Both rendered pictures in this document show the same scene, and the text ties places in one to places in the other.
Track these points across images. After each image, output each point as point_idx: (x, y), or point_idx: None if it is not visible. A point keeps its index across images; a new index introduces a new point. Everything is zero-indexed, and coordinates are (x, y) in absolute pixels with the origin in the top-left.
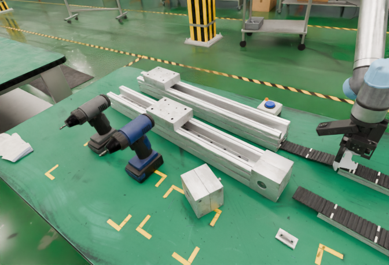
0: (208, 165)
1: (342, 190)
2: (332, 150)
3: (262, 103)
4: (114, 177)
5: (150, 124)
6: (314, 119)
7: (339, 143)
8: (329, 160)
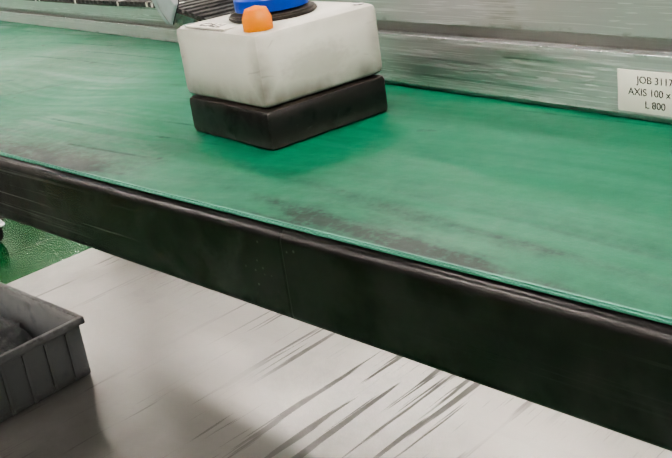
0: None
1: None
2: (142, 62)
3: (314, 15)
4: None
5: None
6: (31, 126)
7: (80, 76)
8: (220, 3)
